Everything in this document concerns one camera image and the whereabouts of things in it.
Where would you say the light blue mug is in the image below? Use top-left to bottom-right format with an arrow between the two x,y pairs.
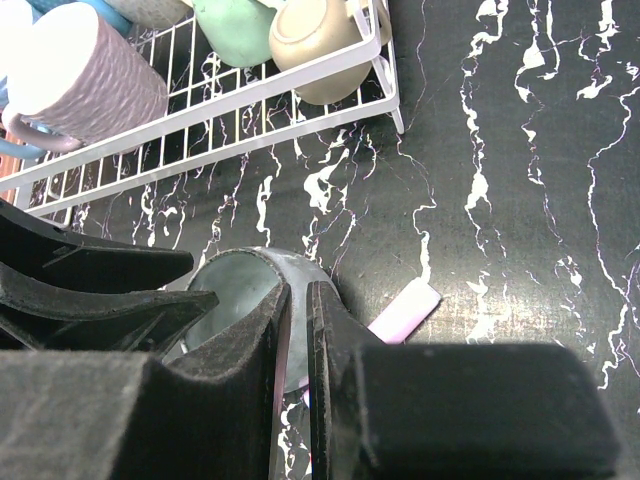
1,77 -> 46,160

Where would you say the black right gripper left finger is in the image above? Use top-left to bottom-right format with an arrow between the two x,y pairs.
1,284 -> 291,479

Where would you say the teal green cup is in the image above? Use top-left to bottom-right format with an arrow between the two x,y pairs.
192,0 -> 276,68

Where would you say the cream speckled mug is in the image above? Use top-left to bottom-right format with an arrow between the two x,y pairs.
106,0 -> 192,29

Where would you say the olive grey small cup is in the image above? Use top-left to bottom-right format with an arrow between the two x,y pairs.
269,0 -> 392,105

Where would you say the dark grey-green mug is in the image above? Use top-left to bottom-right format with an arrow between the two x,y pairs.
183,247 -> 336,393

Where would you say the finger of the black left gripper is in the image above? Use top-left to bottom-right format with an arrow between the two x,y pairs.
1,201 -> 194,294
1,264 -> 218,356

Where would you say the lavender wide mug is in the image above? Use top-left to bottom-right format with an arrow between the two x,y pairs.
2,2 -> 168,153

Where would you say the white wire dish rack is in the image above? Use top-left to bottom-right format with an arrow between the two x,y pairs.
1,11 -> 404,216

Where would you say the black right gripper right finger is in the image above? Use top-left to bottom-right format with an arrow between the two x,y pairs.
307,282 -> 623,479

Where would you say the white mug blue handle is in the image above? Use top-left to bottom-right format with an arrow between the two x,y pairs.
27,0 -> 133,37

